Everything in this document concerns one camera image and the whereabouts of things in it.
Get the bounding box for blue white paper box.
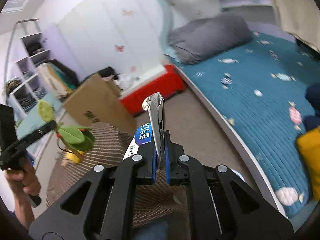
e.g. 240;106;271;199
123;92;164;162

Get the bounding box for green leaf plush toy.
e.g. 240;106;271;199
37;100;95;164

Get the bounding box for person's left hand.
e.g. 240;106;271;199
4;159;41;198

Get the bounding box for red storage bench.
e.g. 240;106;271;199
120;64;185;116

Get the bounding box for purple stepped shelf unit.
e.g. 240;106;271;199
7;32;65;137

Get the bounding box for white plastic bag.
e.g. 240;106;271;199
114;74;139;90

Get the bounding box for person's blue jeans leg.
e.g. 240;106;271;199
132;212;190;240

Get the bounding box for large brown cardboard box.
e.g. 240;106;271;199
63;74;137;134

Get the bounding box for hanging clothes row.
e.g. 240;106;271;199
36;60;79;99

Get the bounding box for grey folded quilt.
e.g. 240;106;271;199
168;12;253;64

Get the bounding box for blue patterned mattress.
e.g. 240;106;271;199
171;32;319;217

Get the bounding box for white wardrobe doors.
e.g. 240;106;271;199
57;0;163;77

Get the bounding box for grey metal handrail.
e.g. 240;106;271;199
3;18;41;89

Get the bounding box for yellow jacket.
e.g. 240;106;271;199
296;127;320;201

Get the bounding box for navy blue garment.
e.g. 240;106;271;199
303;83;320;132

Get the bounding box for cream hanging sweater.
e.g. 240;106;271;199
270;0;319;52

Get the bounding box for teal bunk bed frame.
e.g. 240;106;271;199
150;0;291;218

